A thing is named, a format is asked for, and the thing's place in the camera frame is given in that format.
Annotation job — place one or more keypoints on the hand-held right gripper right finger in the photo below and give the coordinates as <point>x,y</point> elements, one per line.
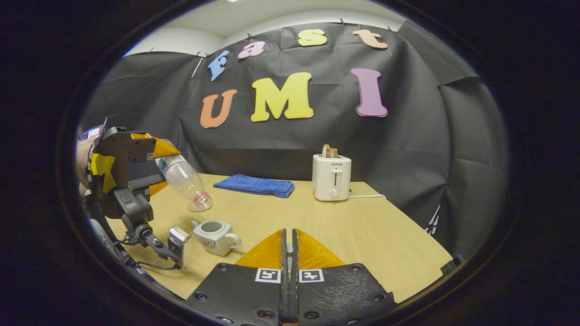
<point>335,294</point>

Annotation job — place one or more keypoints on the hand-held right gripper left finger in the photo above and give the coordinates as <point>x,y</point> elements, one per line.
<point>244,294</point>

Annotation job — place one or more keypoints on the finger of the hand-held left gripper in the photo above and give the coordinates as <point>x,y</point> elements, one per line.
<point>145,182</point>
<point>141,149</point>

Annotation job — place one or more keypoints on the clear plastic water bottle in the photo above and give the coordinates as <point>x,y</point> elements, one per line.
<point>183,179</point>

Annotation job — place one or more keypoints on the white teacup lid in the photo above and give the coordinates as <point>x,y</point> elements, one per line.
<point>288,248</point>

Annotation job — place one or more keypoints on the white teacup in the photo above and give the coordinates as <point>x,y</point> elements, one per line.
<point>214,237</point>

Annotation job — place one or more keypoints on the computer monitor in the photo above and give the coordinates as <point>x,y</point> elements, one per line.
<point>90,132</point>

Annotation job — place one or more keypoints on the blue towel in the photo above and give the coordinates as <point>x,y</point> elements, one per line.
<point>256,185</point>

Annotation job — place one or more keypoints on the white toaster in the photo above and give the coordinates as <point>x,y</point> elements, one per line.
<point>331,181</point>

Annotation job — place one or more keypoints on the white thin rods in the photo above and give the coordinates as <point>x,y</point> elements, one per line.
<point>432,222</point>

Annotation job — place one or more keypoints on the black backdrop cloth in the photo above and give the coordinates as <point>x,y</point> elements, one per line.
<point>408,149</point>

